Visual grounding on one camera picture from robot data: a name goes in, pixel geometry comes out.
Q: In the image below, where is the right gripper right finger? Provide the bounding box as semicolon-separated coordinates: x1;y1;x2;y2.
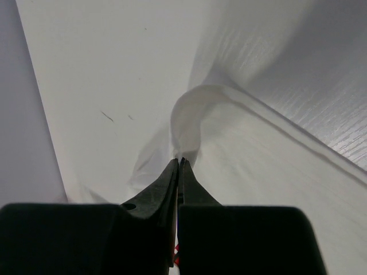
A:
178;159;327;274

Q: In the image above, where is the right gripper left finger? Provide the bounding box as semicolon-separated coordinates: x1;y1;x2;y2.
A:
1;159;178;274

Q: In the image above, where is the white printed t-shirt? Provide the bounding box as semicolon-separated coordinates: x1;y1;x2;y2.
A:
69;1;366;274

